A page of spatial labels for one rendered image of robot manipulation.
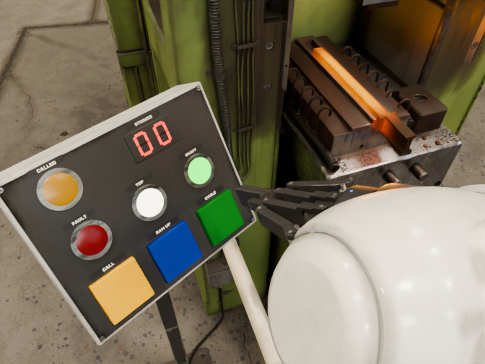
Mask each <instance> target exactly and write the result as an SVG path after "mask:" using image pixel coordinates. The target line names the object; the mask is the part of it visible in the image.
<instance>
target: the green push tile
mask: <svg viewBox="0 0 485 364"><path fill-rule="evenodd" d="M195 212H196V214H197V216H198V218H199V220H200V222H201V224H202V227H203V229H204V231H205V233H206V235H207V237H208V239H209V241H210V243H211V245H212V246H216V245H218V244H219V243H220V242H222V241H223V240H224V239H225V238H226V237H228V236H229V235H230V234H232V233H233V232H235V231H236V229H238V228H239V227H240V226H242V225H243V224H244V221H243V218H242V216H241V214H240V211H239V209H238V207H237V205H236V202H235V200H234V197H233V195H232V192H231V191H230V190H229V189H226V190H224V191H223V192H222V193H220V194H219V195H217V196H216V197H214V198H213V199H212V200H210V201H209V202H207V203H206V204H205V205H203V206H202V207H200V208H199V209H197V210H196V211H195Z"/></svg>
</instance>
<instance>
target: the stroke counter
mask: <svg viewBox="0 0 485 364"><path fill-rule="evenodd" d="M160 124H162V125H163V126H164V128H165V131H163V132H162V133H160V134H158V133H157V130H156V128H155V127H156V126H159V125H160ZM153 129H154V132H155V134H156V135H159V136H158V137H157V138H158V140H159V142H160V144H163V145H166V144H167V143H169V142H170V140H171V139H172V138H171V136H170V134H169V132H168V131H167V127H166V125H165V123H164V122H161V121H160V122H159V123H156V124H155V125H154V127H153ZM166 131H167V132H166ZM165 133H167V135H168V137H169V140H167V141H166V142H164V143H162V140H161V139H160V136H162V135H163V134H165ZM142 134H143V135H144V137H145V139H146V141H145V142H143V143H141V144H139V143H138V141H137V140H136V137H138V136H140V135H142ZM134 136H135V137H134V138H133V139H134V141H135V143H136V145H137V146H140V147H138V148H139V151H140V153H141V155H144V156H146V155H148V154H150V153H151V152H152V150H153V147H152V145H151V143H150V142H147V141H148V140H149V139H148V137H147V135H146V133H145V132H144V133H143V132H142V131H141V132H139V133H138V134H136V135H134ZM147 143H148V145H149V147H150V149H151V150H150V151H148V152H146V153H145V154H144V153H143V151H142V149H141V147H142V146H143V145H145V144H147Z"/></svg>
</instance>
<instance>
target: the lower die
mask: <svg viewBox="0 0 485 364"><path fill-rule="evenodd" d="M309 39H313V40H314V41H315V42H316V43H317V44H318V45H319V46H320V47H323V48H324V49H325V50H326V51H327V52H328V53H329V54H330V55H331V56H332V57H333V58H334V59H335V60H337V62H339V63H340V65H342V67H344V68H345V70H347V71H348V73H350V75H352V76H353V78H355V80H356V81H358V83H360V84H361V86H363V88H365V89H366V91H368V93H369V94H371V96H373V98H374V99H376V101H378V102H379V104H381V106H382V107H384V109H386V111H387V112H389V113H391V112H396V113H397V114H398V117H399V118H400V119H401V120H402V122H404V123H405V125H406V124H407V121H408V118H409V116H410V113H409V112H407V111H406V110H405V109H404V108H403V107H402V106H401V105H400V107H399V108H397V107H396V106H397V104H398V102H396V101H395V100H394V99H393V98H392V97H391V96H390V95H389V96H388V97H386V95H387V92H386V91H384V89H383V88H382V87H381V86H380V85H379V86H378V87H375V86H376V84H377V82H375V81H374V80H373V79H372V78H371V77H370V76H369V77H368V79H367V78H366V76H367V73H366V72H365V71H363V70H362V69H361V68H359V70H357V67H358V65H357V64H356V63H355V62H353V61H352V60H351V61H348V60H349V57H348V56H347V55H346V54H345V53H344V52H343V53H342V54H340V52H341V49H340V48H339V47H338V46H337V45H336V44H335V43H334V42H332V41H331V40H330V39H329V38H328V37H327V36H326V35H325V36H321V37H316V38H314V37H313V36H312V35H311V36H307V37H302V38H296V39H295V42H291V45H290V53H289V60H290V61H291V62H292V68H297V69H298V70H299V77H305V79H306V80H307V83H306V85H304V80H303V79H299V80H297V81H296V83H295V87H294V104H295V106H296V107H297V109H298V108H299V101H300V92H301V90H302V89H303V88H304V87H306V86H312V87H313V88H314V90H315V92H314V95H313V96H312V95H311V94H312V90H311V89H306V90H305V91H304V92H303V94H302V104H301V113H302V115H303V116H304V118H305V119H306V117H307V107H308V103H309V101H310V99H311V98H313V97H315V96H321V97H322V98H323V104H322V105H320V99H314V100H313V101H312V102H311V106H310V115H309V124H310V125H311V127H312V128H313V130H315V122H316V116H317V113H318V111H319V110H320V109H321V108H323V107H326V106H328V107H330V108H331V109H332V114H331V116H328V114H329V109H325V110H323V111H322V112H321V113H320V116H319V121H318V129H317V131H318V136H319V137H320V139H321V140H322V141H323V143H324V145H325V146H326V147H327V148H328V149H329V151H330V152H331V154H332V155H333V156H337V155H342V154H345V153H348V152H353V151H357V150H362V149H364V148H368V147H373V146H376V145H379V144H384V143H387V142H389V141H388V140H387V139H386V138H385V137H384V136H383V135H382V133H381V132H380V130H379V131H376V130H375V128H374V125H375V122H376V118H375V117H374V116H373V115H372V114H371V113H370V112H369V111H368V110H367V109H366V108H365V107H364V106H363V105H362V104H361V103H360V101H359V100H358V99H357V98H356V97H355V96H354V95H353V94H352V93H351V92H350V91H349V90H348V89H347V88H346V87H345V86H344V85H343V84H342V83H341V81H340V80H339V79H338V78H337V77H336V76H335V75H334V74H333V73H332V72H331V71H330V70H329V69H328V68H327V67H326V66H325V65H324V64H323V62H322V61H321V60H320V59H319V58H318V57H317V56H316V55H315V54H314V53H313V52H312V51H311V50H310V49H309V48H308V47H307V46H306V45H305V44H304V43H303V42H302V40H309ZM296 75H297V72H296V71H295V70H292V71H290V73H288V77H287V95H288V97H289V98H290V99H291V96H292V83H293V81H294V80H295V79H296V78H297V77H296ZM362 144H363V147H362V148H359V147H360V145H362Z"/></svg>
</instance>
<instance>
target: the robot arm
mask: <svg viewBox="0 0 485 364"><path fill-rule="evenodd" d="M297 189H299V191H298V190H297ZM235 190H236V193H237V195H238V198H239V200H240V203H241V205H242V206H244V207H249V208H250V209H251V210H253V211H256V213H257V215H258V219H259V220H260V222H261V225H262V226H264V227H265V228H267V229H268V230H270V231H271V232H272V233H274V234H275V235H277V236H279V237H280V238H281V239H283V240H284V241H286V242H287V243H289V247H288V248H287V249H286V251H285V252H284V254H283V255H282V257H281V259H280V261H279V263H278V264H277V266H276V268H275V270H274V273H273V276H272V278H271V283H270V287H269V291H268V322H269V327H270V331H271V337H272V340H273V343H274V347H275V348H276V351H277V354H278V356H279V358H280V360H281V362H282V364H485V184H477V185H469V186H463V187H460V188H448V187H437V186H415V185H408V184H402V183H389V184H385V185H384V186H382V187H380V188H375V187H369V186H358V185H357V181H356V178H345V179H341V180H337V181H290V182H288V183H287V187H286V188H277V189H272V188H259V187H255V186H248V185H241V186H240V187H238V188H237V189H235ZM292 223H294V224H296V225H293V224H292ZM298 225H301V226H302V227H301V228H300V227H299V226H298Z"/></svg>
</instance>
